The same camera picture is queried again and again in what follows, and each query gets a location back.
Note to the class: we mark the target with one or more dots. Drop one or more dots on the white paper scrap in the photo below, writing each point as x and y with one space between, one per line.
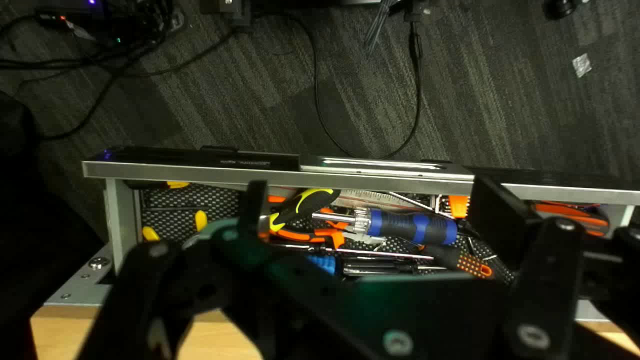
583 64

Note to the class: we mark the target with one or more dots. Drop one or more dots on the black chair caster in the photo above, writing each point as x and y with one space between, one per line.
561 7

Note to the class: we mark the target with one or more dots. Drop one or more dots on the black power strip with LED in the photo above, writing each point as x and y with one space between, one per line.
101 16

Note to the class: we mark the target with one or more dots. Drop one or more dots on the small blue tool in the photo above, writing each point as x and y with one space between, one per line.
322 265

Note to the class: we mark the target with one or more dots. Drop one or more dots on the tool drawer with gray rim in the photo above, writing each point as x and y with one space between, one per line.
266 174

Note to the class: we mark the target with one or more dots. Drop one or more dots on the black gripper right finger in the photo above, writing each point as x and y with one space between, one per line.
543 287

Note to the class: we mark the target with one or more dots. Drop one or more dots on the long silver metal shaft tool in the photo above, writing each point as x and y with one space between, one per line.
361 253

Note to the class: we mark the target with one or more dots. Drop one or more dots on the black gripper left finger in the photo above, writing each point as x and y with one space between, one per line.
143 292

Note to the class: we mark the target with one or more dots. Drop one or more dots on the gray cabinet with wooden top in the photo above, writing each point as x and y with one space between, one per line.
67 332

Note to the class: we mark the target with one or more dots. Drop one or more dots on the blue black clear-tipped screwdriver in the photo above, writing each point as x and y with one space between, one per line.
407 226

